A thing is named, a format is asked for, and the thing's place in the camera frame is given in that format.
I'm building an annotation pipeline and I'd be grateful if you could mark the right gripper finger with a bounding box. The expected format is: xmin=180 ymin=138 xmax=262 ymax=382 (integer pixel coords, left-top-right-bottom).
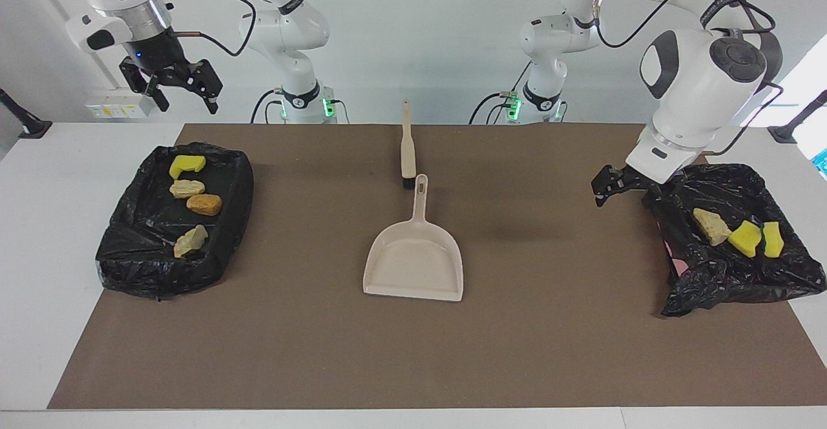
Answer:
xmin=182 ymin=59 xmax=224 ymax=115
xmin=120 ymin=58 xmax=170 ymax=112

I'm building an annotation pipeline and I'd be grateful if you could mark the striped bread roll piece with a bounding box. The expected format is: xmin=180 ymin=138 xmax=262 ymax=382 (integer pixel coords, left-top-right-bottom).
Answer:
xmin=693 ymin=207 xmax=733 ymax=247

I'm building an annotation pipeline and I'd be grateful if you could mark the notched yellow foam chunk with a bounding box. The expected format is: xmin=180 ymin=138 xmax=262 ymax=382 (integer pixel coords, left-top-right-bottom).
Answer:
xmin=169 ymin=154 xmax=207 ymax=180

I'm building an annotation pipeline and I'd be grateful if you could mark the orange crusted bread piece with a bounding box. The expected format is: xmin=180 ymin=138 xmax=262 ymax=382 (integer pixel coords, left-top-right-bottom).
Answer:
xmin=169 ymin=180 xmax=206 ymax=200

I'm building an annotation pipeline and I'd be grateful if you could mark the brown fried nugget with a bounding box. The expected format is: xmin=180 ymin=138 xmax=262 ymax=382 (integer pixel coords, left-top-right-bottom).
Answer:
xmin=186 ymin=194 xmax=224 ymax=217

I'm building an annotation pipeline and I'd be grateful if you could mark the pale bread piece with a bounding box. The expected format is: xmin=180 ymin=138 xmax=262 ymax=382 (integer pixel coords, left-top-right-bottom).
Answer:
xmin=173 ymin=224 xmax=209 ymax=259

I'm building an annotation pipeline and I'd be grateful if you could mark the beige hand brush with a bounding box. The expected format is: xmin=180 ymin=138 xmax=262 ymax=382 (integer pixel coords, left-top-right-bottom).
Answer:
xmin=400 ymin=98 xmax=417 ymax=190

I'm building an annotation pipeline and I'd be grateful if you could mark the beige plastic dustpan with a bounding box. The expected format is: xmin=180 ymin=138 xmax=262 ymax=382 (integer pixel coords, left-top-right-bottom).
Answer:
xmin=362 ymin=173 xmax=465 ymax=302

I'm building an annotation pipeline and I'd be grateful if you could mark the black bag over pink bin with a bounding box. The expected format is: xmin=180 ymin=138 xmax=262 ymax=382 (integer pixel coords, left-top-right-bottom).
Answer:
xmin=645 ymin=163 xmax=827 ymax=318

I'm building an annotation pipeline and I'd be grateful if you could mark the black bag lined bin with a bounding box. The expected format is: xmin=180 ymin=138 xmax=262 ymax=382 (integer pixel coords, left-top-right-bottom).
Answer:
xmin=95 ymin=143 xmax=255 ymax=300

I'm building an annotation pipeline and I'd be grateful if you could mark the black clamp stand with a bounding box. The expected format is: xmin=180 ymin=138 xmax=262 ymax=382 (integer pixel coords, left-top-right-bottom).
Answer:
xmin=768 ymin=90 xmax=827 ymax=144
xmin=0 ymin=88 xmax=52 ymax=140

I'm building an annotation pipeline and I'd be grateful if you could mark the brown table mat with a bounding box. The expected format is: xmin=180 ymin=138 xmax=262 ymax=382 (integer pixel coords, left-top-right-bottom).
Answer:
xmin=47 ymin=123 xmax=827 ymax=410

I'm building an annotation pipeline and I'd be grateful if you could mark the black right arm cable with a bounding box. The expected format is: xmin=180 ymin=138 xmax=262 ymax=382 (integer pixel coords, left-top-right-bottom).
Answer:
xmin=165 ymin=0 xmax=259 ymax=58

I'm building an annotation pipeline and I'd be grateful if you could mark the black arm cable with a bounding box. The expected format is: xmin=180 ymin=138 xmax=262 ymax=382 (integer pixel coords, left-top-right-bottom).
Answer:
xmin=165 ymin=0 xmax=259 ymax=58
xmin=561 ymin=0 xmax=786 ymax=157

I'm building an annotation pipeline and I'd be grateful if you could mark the white wall power outlet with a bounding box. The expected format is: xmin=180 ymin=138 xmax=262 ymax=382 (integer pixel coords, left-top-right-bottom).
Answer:
xmin=86 ymin=96 xmax=152 ymax=120

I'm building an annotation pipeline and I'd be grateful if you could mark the black right base cable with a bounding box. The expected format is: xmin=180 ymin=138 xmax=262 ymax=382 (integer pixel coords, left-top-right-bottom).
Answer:
xmin=251 ymin=89 xmax=285 ymax=124

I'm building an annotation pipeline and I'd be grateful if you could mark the black base cable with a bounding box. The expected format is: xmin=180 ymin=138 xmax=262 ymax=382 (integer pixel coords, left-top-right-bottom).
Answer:
xmin=251 ymin=89 xmax=285 ymax=124
xmin=469 ymin=92 xmax=518 ymax=125

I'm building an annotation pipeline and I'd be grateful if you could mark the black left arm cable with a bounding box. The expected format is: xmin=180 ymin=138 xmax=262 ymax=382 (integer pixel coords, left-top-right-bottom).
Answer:
xmin=561 ymin=0 xmax=786 ymax=157

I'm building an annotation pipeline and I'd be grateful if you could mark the black left base cable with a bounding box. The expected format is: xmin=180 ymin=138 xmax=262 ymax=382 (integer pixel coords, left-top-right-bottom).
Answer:
xmin=469 ymin=92 xmax=518 ymax=125

